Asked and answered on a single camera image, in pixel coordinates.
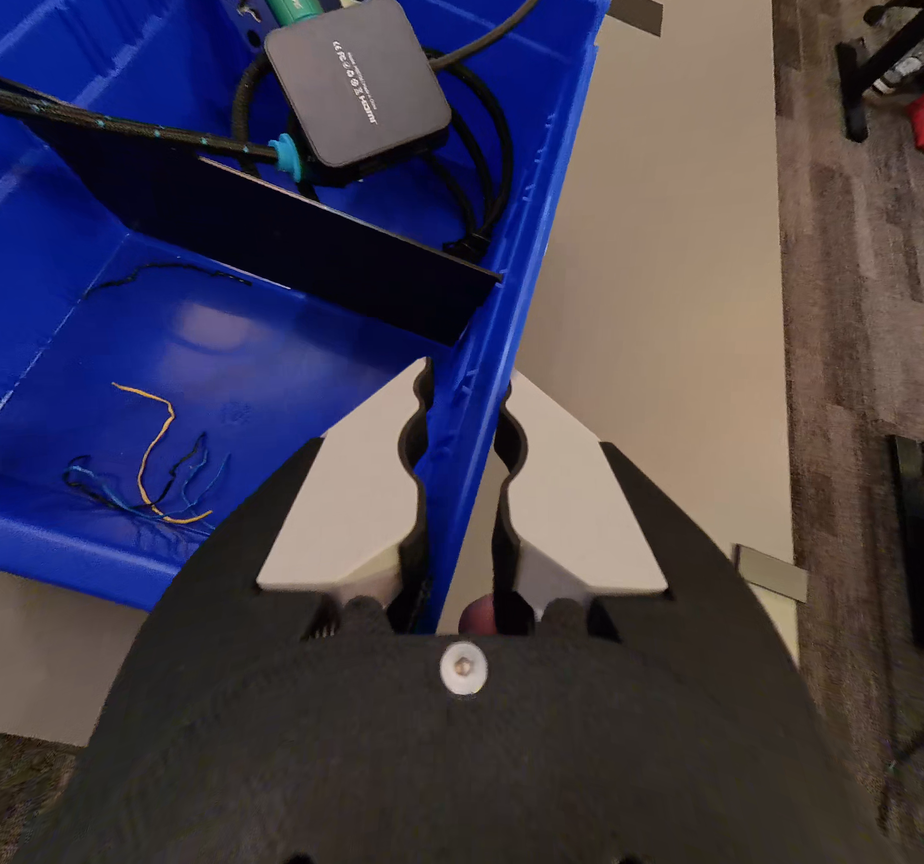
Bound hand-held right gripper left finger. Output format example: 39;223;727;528
257;359;436;623

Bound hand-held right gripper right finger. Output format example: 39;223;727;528
491;371;668;624

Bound black desk foot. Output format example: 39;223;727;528
836;0;924;143

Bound braided black hdmi cable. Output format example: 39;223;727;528
0;78;307;182

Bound blue plastic bin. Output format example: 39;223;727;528
0;0;612;614

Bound loose coloured wires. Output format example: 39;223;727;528
63;381;235;527

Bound black floor stand base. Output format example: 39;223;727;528
887;434;924;572

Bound coiled black cable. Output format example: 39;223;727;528
231;49;516;254

